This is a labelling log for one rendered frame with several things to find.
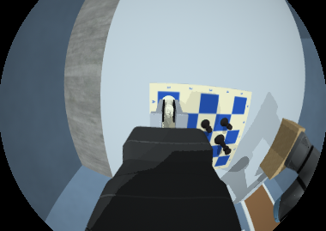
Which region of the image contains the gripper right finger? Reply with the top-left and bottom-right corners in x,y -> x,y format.
172,100 -> 189,128

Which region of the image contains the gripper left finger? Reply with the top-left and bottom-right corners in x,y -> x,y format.
150,99 -> 165,127

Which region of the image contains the blue and cream chessboard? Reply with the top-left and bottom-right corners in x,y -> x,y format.
149,82 -> 252,170

